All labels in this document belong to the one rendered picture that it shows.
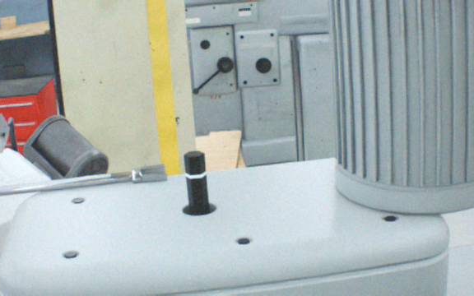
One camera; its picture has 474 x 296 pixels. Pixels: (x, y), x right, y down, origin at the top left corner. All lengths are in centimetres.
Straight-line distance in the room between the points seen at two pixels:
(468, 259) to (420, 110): 30
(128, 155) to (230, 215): 182
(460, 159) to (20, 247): 45
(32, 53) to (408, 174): 934
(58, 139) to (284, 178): 73
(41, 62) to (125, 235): 927
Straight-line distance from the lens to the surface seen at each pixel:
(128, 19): 254
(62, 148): 156
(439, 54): 76
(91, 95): 260
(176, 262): 75
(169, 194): 91
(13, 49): 1007
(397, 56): 77
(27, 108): 548
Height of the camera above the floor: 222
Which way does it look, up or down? 18 degrees down
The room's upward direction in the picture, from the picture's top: 4 degrees counter-clockwise
